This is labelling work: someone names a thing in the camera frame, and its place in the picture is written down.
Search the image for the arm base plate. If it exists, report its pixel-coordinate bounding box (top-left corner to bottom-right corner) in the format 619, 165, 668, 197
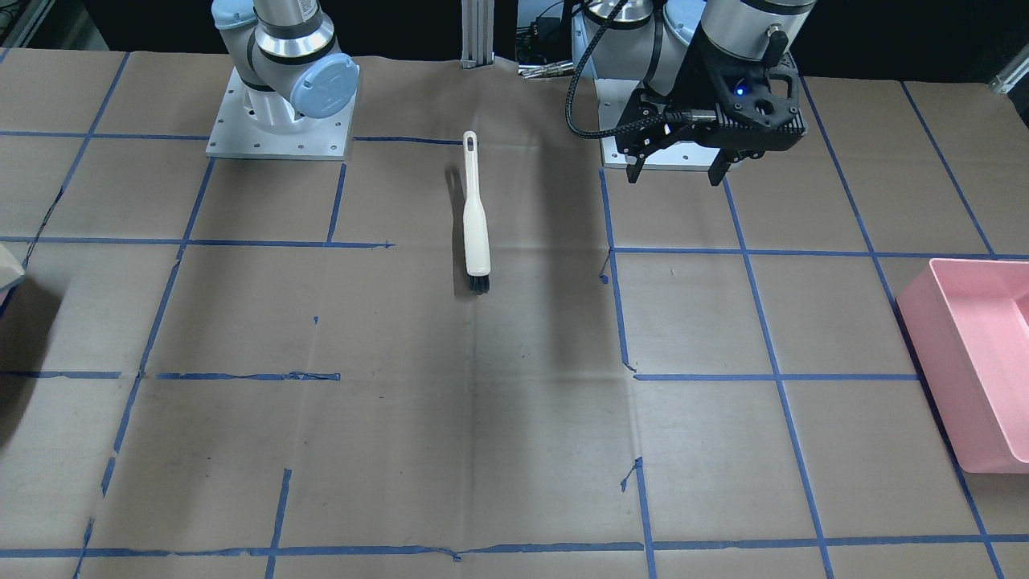
206, 69, 357, 162
595, 78, 718, 171

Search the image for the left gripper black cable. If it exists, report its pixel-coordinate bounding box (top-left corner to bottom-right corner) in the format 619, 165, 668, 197
564, 0, 716, 141

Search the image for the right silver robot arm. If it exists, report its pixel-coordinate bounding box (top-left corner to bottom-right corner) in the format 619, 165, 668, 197
211, 1, 360, 133

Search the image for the cream plastic dustpan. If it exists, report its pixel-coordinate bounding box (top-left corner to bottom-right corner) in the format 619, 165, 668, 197
0, 246, 25, 299

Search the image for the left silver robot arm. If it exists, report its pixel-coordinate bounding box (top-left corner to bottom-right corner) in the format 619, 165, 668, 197
564, 1, 815, 186

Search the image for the aluminium frame post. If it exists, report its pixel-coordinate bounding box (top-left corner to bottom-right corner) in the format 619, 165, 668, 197
460, 0, 495, 69

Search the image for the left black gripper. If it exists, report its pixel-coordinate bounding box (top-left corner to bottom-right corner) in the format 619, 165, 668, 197
615, 36, 807, 187

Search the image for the cream hand brush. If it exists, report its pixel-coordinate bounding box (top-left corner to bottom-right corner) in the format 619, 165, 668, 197
462, 130, 491, 294

